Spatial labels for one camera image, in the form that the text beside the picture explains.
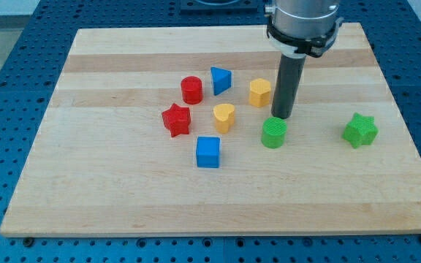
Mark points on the red cylinder block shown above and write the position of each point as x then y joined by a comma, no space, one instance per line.
191,89

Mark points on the wooden board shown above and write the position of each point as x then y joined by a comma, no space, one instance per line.
103,165

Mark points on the red star block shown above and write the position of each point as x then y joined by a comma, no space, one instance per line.
177,120

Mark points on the green cylinder block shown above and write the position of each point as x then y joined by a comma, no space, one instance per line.
273,132

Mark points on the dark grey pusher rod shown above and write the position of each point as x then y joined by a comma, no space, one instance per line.
288,79

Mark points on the green star block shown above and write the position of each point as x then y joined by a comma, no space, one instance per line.
361,130

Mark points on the yellow heart block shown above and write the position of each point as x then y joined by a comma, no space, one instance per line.
224,117

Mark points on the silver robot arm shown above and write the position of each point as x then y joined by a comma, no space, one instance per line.
298,28

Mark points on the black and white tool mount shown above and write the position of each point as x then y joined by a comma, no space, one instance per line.
297,47

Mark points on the blue triangle block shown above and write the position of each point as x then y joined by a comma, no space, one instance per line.
221,80

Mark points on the yellow hexagon block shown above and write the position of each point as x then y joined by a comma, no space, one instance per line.
260,91

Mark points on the blue cube block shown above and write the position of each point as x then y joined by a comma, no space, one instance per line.
208,152

